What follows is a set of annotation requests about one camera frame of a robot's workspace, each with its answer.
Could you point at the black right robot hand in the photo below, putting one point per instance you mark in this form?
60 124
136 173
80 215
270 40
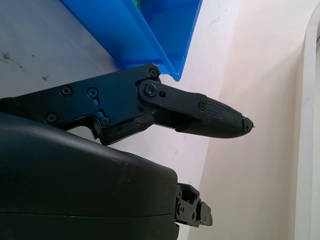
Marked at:
75 187

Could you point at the blue plastic tray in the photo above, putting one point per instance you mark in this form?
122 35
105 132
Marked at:
155 30

